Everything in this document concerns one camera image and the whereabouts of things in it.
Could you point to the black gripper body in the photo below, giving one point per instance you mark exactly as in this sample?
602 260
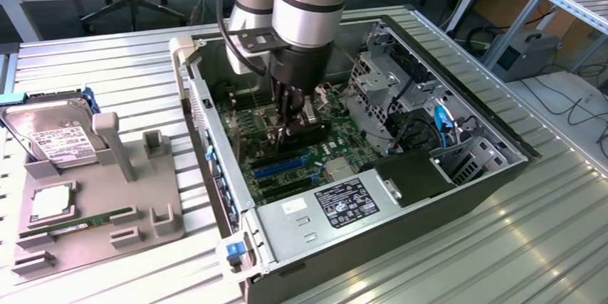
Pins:
299 65

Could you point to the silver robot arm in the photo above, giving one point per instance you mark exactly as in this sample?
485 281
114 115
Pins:
309 5

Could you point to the black RAM slot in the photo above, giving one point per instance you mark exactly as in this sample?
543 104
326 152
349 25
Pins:
247 95
250 104

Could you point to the thin locking lever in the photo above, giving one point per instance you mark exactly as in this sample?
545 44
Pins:
254 95

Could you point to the green motherboard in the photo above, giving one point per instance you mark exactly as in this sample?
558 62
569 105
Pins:
347 133

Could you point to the black expansion slot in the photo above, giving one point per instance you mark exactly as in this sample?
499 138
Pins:
278 161
285 186
287 193

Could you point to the silver drive cage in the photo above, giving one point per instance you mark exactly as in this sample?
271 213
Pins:
366 115

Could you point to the blue expansion slot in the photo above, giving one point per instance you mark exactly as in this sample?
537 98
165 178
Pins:
281 171

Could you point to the silver chipset heatsink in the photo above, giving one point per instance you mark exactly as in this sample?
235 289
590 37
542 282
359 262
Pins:
339 170

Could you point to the silver power supply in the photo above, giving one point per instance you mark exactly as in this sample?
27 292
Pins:
305 225

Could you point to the black plastic shroud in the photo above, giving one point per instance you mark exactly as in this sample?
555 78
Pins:
414 179

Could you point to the blue case latch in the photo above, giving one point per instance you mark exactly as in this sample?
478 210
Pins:
235 250

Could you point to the silver disk bay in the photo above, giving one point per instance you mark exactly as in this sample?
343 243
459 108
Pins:
475 165

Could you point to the blue disk caddy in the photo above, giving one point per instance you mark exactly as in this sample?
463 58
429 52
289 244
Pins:
90 99

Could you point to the open black PC case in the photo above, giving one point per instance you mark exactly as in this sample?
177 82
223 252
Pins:
427 229

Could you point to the grey parts rack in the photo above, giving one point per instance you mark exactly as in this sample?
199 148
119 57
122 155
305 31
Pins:
95 183

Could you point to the grey machine box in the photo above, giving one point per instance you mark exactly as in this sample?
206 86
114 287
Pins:
527 58

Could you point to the green RAM stick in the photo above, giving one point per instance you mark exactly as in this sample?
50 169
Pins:
95 219

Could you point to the silver hard disk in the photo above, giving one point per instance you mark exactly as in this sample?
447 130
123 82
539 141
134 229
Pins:
47 122

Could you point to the silver CPU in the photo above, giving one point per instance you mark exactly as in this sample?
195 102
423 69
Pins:
50 202

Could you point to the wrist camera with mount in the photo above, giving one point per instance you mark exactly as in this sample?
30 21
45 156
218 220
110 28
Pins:
259 38

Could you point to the aluminium slat frame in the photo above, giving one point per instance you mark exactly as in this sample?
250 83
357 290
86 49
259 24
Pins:
575 1

